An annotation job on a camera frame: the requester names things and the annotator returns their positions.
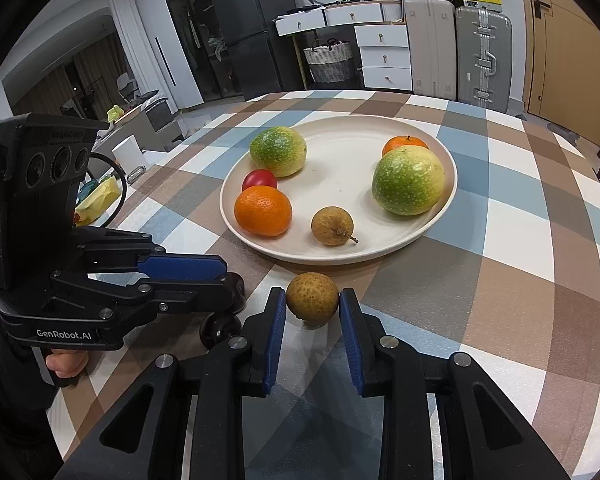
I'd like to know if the beige suitcase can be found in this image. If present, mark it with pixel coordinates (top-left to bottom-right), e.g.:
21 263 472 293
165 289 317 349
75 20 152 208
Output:
404 0 458 98

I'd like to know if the dark grey refrigerator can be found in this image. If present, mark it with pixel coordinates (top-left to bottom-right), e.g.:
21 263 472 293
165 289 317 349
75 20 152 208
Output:
205 0 301 101

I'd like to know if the small green-yellow guava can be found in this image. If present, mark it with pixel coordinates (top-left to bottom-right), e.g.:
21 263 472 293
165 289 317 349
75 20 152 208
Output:
249 126 308 178

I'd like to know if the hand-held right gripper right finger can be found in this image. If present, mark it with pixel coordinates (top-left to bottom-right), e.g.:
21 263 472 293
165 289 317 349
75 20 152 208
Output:
339 287 571 480

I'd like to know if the tall glass-door cabinet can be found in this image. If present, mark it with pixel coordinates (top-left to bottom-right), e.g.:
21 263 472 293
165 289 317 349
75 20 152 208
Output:
152 0 231 103

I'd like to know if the red tomato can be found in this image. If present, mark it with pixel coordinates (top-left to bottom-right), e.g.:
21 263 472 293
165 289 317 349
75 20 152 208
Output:
242 169 278 192

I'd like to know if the brown longan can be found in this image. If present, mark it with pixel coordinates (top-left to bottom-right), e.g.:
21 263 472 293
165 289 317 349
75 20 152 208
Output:
311 206 359 247
286 272 340 323

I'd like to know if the yellow-green packet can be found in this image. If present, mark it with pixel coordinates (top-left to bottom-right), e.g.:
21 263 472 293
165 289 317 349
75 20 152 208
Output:
75 177 121 225

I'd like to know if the white drawer desk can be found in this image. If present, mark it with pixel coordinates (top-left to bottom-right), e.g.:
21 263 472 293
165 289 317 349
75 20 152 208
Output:
272 0 413 92

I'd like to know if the wooden door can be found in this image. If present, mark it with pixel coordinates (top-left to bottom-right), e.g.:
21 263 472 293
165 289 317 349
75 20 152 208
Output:
517 0 600 146

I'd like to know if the yellow and black box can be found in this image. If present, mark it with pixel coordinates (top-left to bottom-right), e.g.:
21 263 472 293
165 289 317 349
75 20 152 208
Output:
452 0 503 13

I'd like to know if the orange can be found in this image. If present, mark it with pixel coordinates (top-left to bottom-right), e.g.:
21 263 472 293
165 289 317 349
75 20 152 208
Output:
234 185 293 238
381 135 430 158

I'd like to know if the white tall cabinet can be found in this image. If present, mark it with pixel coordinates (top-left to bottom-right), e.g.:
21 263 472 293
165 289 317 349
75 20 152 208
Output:
132 0 203 111

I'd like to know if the cream round plate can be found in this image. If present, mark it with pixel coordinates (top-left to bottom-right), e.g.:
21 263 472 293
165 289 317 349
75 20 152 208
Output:
219 115 458 266

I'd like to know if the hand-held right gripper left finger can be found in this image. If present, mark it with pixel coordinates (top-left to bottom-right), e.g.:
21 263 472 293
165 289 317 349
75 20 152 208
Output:
55 287 288 480

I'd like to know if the dark purple plum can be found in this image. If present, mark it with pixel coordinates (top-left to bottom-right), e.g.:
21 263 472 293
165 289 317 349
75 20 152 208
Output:
200 312 243 351

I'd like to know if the person's left hand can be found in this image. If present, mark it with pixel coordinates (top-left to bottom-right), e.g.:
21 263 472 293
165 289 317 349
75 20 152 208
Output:
45 350 88 388

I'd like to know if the checkered tablecloth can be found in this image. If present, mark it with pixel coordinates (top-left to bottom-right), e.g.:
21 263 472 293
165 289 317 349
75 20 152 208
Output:
45 89 600 480

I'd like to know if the white curtain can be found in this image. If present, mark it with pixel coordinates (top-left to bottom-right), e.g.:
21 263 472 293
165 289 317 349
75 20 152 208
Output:
107 0 146 96

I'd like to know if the grey office chair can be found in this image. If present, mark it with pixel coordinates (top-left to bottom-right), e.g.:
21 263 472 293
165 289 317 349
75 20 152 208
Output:
116 72 146 106

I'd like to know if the person's left forearm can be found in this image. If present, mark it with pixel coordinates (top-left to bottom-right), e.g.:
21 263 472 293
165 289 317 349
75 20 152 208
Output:
0 330 63 480

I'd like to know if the white cylinder appliance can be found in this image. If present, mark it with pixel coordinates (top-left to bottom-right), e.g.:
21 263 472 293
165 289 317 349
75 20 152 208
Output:
111 135 147 173

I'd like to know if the large green-yellow guava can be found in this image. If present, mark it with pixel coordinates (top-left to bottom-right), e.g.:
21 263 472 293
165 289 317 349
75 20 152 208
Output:
371 145 446 217

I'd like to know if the small grey cabinet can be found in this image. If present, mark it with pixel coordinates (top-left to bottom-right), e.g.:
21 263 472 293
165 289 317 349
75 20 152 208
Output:
142 100 183 143

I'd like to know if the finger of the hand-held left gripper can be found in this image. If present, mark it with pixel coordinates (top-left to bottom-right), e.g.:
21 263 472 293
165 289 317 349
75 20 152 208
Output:
50 272 247 317
77 240 228 286

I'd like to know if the silver suitcase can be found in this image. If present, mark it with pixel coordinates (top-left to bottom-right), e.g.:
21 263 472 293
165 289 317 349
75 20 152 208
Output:
455 6 513 111

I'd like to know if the black cable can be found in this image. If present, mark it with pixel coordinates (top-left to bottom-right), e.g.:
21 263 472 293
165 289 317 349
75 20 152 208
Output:
87 152 128 231

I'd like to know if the wicker basket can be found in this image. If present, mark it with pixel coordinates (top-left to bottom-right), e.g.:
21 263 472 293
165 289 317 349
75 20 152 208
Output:
302 39 356 85

